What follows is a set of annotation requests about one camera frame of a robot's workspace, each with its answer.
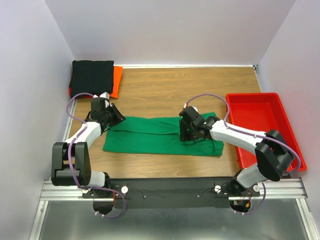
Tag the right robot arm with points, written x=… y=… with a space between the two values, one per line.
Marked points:
x=273 y=156

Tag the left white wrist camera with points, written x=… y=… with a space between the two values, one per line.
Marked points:
x=104 y=95

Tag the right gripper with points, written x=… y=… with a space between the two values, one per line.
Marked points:
x=182 y=134

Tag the folded black t shirt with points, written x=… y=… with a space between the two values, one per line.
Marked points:
x=92 y=76

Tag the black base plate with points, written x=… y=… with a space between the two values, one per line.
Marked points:
x=170 y=193

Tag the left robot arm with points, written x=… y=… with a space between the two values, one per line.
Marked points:
x=70 y=165

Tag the red plastic bin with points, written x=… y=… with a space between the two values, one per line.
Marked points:
x=263 y=112

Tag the folded red t shirt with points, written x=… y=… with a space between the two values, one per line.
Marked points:
x=73 y=95

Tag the green t shirt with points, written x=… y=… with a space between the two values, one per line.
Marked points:
x=158 y=135

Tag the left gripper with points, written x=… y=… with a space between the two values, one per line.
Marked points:
x=119 y=117

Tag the folded orange t shirt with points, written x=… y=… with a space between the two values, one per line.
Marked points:
x=117 y=76

